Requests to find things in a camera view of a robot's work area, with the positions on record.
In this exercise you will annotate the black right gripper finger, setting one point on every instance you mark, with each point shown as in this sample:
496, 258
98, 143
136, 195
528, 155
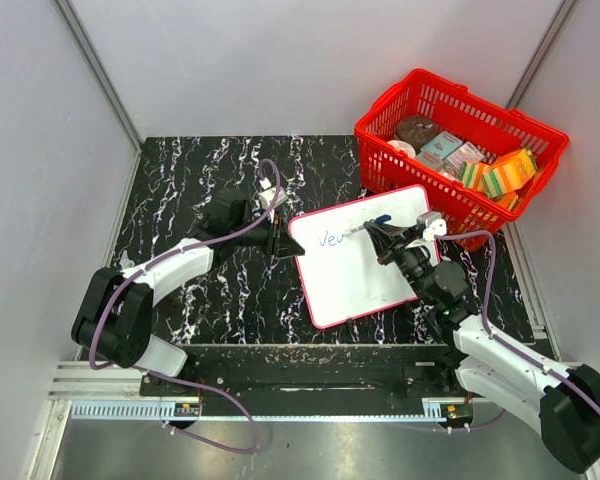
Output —
395, 231
381, 241

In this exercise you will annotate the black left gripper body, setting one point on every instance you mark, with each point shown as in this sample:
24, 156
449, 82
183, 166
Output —
273, 228

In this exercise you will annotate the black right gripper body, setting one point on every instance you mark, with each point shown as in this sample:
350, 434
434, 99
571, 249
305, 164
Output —
409, 257

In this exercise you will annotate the white blue whiteboard marker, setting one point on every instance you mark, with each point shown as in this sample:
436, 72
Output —
380, 220

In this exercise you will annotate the pink framed whiteboard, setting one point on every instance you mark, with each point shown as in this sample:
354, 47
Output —
339, 272

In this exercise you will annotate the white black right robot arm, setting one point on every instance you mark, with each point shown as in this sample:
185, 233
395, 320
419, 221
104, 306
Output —
560, 403

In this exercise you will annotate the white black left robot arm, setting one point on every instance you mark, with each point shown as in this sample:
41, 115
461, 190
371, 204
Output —
114, 321

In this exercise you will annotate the red plastic shopping basket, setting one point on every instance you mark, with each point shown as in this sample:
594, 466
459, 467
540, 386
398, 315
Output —
494, 130

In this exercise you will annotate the white tape roll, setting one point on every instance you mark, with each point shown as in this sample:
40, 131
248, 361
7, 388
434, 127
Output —
403, 147

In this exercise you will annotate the yellow green sponge pack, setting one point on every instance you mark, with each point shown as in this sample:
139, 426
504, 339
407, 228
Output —
470, 175

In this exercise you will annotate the brown round item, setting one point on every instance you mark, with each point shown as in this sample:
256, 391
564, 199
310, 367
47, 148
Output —
416, 130

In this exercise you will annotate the teal small box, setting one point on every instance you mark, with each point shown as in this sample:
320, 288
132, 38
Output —
442, 145

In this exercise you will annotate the pink white small box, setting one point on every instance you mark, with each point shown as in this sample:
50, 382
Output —
466, 153

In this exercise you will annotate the orange sponge pack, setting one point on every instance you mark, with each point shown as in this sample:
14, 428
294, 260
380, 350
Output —
509, 173

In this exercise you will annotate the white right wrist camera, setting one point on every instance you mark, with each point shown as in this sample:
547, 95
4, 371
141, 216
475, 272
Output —
432, 225

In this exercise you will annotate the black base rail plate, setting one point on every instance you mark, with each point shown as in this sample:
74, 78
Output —
409, 370

